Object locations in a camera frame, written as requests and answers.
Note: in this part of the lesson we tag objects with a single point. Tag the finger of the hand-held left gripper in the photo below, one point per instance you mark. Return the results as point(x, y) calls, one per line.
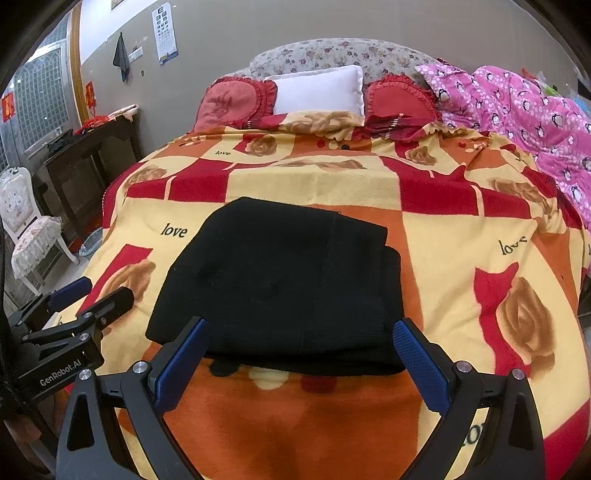
point(111, 307)
point(69, 293)

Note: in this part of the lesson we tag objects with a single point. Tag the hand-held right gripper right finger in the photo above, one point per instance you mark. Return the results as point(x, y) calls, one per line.
point(422, 364)

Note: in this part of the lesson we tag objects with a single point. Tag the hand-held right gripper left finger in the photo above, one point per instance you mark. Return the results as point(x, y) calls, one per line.
point(180, 364)

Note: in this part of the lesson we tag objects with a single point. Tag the black pants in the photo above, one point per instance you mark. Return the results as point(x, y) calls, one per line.
point(277, 277)

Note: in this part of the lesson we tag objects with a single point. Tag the blue plastic basin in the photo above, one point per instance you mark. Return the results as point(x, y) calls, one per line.
point(90, 247)

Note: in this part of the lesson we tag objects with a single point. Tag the white ornate chair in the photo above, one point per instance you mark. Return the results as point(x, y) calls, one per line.
point(32, 235)

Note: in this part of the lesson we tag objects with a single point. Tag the checked rose-print blanket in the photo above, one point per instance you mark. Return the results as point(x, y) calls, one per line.
point(461, 240)

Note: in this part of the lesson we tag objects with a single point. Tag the dark wooden side table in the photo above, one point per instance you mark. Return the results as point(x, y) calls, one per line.
point(92, 143)

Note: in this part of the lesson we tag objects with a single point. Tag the black bag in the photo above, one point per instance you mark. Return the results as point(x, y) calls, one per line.
point(60, 141)

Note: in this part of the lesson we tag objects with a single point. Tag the red cloth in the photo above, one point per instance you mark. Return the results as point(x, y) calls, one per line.
point(91, 124)

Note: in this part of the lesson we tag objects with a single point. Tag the cream cloth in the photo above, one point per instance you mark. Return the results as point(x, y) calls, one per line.
point(123, 113)

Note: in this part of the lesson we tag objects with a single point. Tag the red paper decoration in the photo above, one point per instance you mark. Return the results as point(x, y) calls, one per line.
point(7, 107)
point(90, 94)

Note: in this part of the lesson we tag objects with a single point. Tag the glass lattice door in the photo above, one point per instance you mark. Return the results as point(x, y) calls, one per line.
point(41, 92)

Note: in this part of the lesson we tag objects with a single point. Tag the red ruffled heart pillow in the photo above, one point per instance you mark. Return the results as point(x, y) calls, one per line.
point(226, 104)
point(397, 99)

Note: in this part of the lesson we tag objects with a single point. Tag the red striped bed sheet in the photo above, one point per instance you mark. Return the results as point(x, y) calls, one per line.
point(392, 127)

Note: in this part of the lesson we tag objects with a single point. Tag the dark hanging cloth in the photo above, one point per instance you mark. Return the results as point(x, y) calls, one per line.
point(121, 57)

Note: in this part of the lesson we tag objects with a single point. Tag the pink penguin-print quilt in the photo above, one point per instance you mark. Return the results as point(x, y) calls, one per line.
point(531, 110)

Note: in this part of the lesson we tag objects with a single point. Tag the eye chart poster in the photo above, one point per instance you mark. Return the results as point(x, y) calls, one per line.
point(165, 32)

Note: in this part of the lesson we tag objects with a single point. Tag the white pillow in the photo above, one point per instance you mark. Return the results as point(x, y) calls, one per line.
point(318, 90)

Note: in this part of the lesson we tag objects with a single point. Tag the floral upholstered headboard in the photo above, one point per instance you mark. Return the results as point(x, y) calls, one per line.
point(323, 53)

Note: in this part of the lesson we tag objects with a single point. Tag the white wall switch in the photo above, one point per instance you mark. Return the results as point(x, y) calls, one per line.
point(135, 55)

